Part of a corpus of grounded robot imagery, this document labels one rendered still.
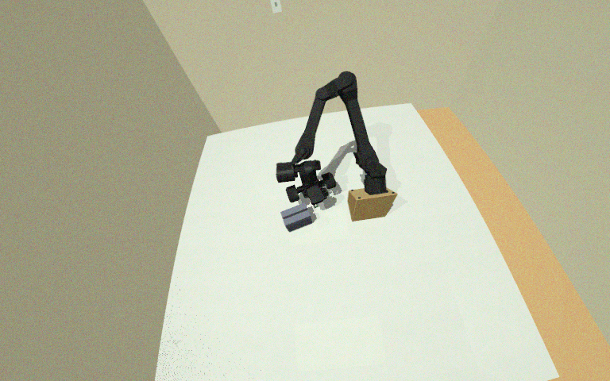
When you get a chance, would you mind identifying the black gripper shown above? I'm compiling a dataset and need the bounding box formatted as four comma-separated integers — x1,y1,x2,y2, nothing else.
286,172,337,203

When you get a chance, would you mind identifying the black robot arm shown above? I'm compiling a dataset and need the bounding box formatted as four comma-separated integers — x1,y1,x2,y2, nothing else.
276,71,388,205

